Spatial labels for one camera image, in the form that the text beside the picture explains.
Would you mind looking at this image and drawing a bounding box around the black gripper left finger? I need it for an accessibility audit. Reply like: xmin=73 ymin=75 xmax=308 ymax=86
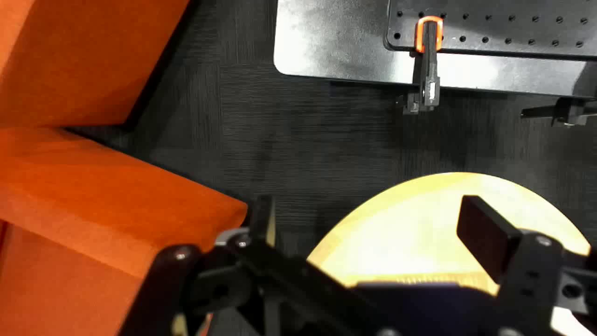
xmin=123 ymin=194 xmax=388 ymax=336

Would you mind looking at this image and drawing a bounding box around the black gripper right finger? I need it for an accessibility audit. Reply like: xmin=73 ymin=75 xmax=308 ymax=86
xmin=457 ymin=194 xmax=597 ymax=336

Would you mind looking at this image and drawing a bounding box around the round wooden table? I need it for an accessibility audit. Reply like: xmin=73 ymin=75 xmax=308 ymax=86
xmin=304 ymin=170 xmax=593 ymax=336

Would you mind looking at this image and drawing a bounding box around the black orange bar clamp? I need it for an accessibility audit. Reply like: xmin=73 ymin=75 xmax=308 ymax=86
xmin=399 ymin=15 xmax=448 ymax=118
xmin=520 ymin=95 xmax=597 ymax=131

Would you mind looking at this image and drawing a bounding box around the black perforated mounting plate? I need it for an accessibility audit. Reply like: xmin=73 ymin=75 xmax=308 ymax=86
xmin=382 ymin=0 xmax=597 ymax=62

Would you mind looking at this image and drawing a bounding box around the dark metal stand table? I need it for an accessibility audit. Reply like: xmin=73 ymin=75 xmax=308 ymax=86
xmin=270 ymin=0 xmax=597 ymax=99

